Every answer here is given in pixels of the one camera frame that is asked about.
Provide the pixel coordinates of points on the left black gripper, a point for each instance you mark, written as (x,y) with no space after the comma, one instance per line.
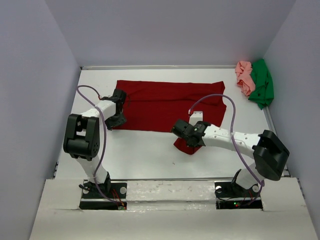
(120,120)

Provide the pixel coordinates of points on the red t-shirt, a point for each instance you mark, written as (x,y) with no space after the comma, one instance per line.
(156,106)

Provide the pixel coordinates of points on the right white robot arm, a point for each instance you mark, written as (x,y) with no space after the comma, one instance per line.
(263,155)

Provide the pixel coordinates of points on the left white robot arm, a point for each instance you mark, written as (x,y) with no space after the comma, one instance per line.
(85,138)

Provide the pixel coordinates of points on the pink t-shirt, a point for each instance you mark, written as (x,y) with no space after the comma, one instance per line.
(243,70)

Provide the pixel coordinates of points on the green t-shirt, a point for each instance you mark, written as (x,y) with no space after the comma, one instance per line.
(263,94)

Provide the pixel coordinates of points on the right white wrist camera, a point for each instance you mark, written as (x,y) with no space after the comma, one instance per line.
(195,117)

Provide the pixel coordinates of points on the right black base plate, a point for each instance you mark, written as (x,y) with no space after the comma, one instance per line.
(231,197)

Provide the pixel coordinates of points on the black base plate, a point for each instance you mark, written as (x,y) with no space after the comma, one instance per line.
(115,200)
(231,197)

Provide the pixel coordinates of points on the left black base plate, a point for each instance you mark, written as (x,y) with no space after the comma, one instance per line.
(115,200)

